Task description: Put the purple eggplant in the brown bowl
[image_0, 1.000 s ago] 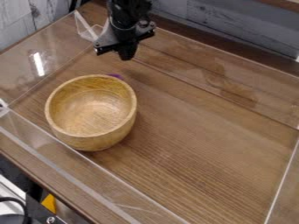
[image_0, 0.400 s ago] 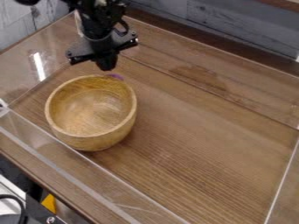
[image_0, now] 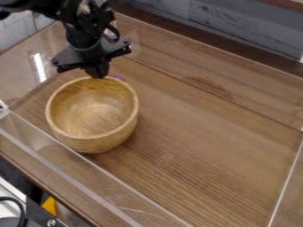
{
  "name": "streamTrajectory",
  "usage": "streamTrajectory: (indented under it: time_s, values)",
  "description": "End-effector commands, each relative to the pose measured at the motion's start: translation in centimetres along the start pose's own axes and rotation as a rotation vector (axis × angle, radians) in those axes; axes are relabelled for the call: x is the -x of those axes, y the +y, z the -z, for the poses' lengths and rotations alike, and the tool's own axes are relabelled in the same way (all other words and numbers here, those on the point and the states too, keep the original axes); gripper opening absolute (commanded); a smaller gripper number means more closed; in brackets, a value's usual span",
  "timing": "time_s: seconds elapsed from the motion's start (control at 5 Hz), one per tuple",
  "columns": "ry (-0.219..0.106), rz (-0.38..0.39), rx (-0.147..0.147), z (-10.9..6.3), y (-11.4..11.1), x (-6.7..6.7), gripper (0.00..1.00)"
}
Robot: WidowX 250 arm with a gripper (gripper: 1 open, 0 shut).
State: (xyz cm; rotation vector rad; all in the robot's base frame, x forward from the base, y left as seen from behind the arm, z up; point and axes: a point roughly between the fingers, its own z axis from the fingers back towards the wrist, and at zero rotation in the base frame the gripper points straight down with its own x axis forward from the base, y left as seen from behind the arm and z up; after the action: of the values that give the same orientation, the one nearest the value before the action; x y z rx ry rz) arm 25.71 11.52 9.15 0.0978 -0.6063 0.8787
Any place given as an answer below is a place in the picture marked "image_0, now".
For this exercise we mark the clear acrylic tray walls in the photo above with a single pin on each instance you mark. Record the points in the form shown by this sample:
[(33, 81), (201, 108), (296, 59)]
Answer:
[(213, 159)]

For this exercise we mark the purple eggplant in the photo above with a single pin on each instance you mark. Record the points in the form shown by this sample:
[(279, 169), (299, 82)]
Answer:
[(117, 77)]

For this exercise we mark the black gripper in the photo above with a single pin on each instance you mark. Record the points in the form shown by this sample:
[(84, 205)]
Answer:
[(92, 59)]

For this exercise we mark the black device with yellow label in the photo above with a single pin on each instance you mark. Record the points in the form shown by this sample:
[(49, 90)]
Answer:
[(42, 215)]

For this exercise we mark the brown wooden bowl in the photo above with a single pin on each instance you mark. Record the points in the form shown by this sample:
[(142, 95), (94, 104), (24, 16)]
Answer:
[(92, 113)]

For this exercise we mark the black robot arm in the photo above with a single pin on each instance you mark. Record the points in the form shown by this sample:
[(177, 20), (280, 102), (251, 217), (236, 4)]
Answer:
[(94, 41)]

